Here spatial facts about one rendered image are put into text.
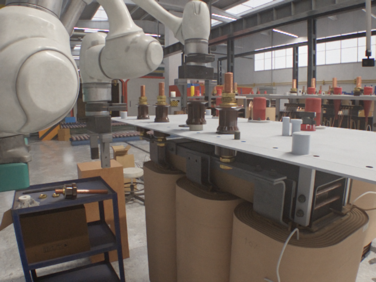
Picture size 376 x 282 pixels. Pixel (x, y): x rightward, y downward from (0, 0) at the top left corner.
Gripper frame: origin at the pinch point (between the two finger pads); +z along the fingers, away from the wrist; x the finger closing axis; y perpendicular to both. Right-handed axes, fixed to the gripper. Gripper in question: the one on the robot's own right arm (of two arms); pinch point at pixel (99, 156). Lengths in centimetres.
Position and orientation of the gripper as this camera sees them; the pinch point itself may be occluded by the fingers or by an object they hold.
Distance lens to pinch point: 84.5
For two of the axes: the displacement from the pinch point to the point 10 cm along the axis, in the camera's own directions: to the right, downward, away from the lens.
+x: 5.6, 1.3, -8.2
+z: 0.0, 9.9, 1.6
